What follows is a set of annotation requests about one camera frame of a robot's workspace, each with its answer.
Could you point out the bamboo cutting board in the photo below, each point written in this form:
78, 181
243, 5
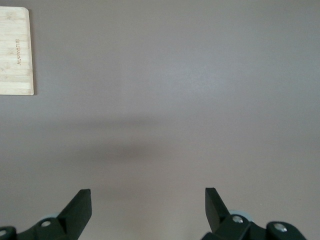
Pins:
15, 52

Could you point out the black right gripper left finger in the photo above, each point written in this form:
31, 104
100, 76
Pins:
72, 220

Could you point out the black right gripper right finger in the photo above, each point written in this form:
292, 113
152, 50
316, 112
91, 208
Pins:
220, 220

